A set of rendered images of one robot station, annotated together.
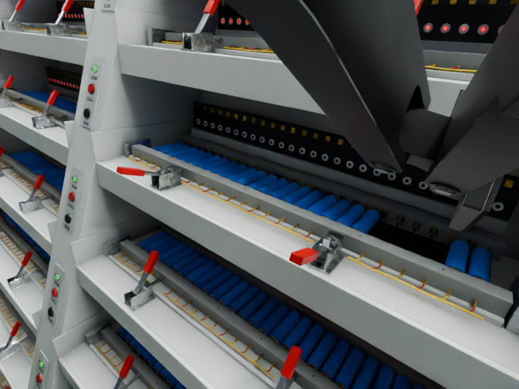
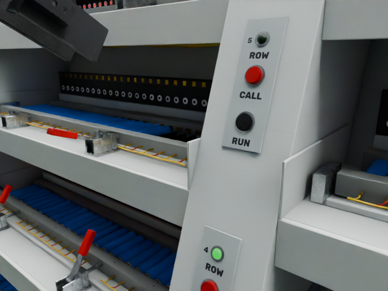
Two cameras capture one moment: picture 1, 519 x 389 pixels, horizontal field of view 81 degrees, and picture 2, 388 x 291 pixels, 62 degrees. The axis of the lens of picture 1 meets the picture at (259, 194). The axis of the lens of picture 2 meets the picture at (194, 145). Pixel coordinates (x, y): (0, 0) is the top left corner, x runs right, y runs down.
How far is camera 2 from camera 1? 29 cm
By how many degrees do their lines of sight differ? 11
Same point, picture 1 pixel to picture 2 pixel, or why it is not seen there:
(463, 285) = (181, 148)
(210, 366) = (35, 265)
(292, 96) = not seen: hidden behind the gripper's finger
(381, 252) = (139, 139)
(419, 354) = (141, 195)
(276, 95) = not seen: hidden behind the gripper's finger
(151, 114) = (21, 82)
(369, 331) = (118, 190)
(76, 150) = not seen: outside the picture
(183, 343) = (19, 253)
